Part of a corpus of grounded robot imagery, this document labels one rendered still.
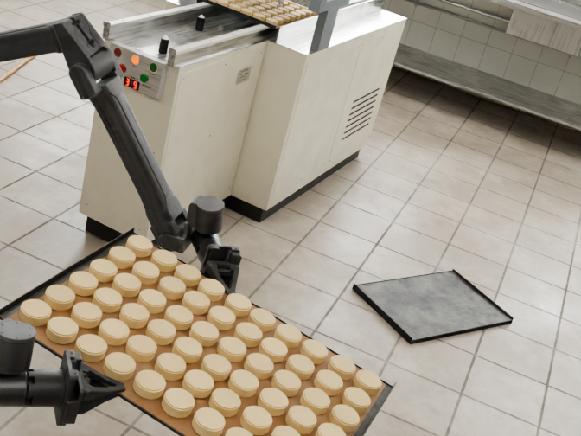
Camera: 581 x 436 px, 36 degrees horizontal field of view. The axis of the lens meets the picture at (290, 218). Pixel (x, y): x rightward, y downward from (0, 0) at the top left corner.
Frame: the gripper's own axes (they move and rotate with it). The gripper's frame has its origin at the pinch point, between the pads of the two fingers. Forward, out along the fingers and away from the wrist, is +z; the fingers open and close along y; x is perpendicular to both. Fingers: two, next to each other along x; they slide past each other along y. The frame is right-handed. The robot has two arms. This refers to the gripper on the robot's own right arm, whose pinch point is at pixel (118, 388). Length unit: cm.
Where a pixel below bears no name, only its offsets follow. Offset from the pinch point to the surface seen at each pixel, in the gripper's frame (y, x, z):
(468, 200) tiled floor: -96, 256, 267
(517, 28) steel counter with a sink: -29, 379, 346
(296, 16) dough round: -12, 251, 127
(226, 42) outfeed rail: -17, 212, 84
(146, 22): -20, 224, 54
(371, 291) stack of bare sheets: -95, 162, 160
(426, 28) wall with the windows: -68, 469, 338
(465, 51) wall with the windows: -72, 446, 363
